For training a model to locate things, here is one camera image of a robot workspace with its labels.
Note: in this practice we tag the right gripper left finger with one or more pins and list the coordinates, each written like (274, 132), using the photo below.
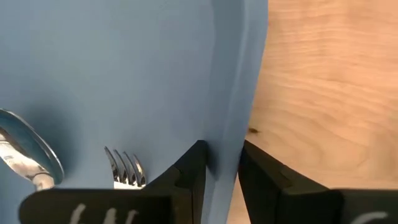
(189, 186)

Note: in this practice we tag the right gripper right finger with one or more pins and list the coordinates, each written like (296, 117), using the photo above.
(273, 199)

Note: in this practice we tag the grey-blue plastic tray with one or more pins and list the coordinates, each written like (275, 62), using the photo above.
(124, 62)

